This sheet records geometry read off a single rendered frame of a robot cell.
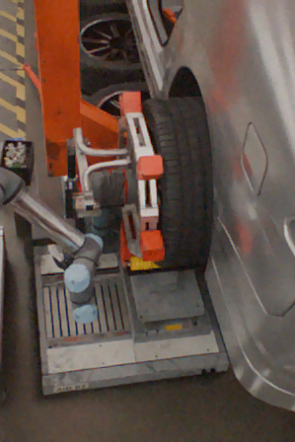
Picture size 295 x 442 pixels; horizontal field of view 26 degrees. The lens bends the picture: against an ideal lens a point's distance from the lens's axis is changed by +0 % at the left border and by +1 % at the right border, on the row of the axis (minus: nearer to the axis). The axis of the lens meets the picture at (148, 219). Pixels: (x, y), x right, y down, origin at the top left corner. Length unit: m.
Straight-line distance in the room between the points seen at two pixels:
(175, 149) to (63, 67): 0.66
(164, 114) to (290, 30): 0.72
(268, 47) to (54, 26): 1.04
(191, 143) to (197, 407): 1.23
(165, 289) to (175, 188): 0.85
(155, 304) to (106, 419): 0.54
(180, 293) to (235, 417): 0.59
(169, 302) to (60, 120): 0.94
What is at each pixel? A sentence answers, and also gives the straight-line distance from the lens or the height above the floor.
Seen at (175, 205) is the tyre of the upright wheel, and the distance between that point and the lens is 2.17.
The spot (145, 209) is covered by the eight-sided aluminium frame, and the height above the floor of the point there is 0.98.
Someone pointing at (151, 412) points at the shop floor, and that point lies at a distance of 2.86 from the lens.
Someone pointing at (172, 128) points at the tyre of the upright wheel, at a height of 1.17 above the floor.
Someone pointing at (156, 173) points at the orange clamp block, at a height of 1.13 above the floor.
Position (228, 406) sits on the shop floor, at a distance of 2.92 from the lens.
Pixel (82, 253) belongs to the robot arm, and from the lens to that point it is 1.98.
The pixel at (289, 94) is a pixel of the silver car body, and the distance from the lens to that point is 1.60.
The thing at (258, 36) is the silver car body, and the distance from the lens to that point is 1.76.
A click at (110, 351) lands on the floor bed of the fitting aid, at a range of 2.90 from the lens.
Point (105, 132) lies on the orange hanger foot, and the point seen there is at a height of 0.75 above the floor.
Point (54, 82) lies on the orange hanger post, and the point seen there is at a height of 1.05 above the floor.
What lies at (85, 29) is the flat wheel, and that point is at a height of 0.50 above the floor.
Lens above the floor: 2.56
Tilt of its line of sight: 47 degrees down
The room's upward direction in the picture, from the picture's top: 6 degrees clockwise
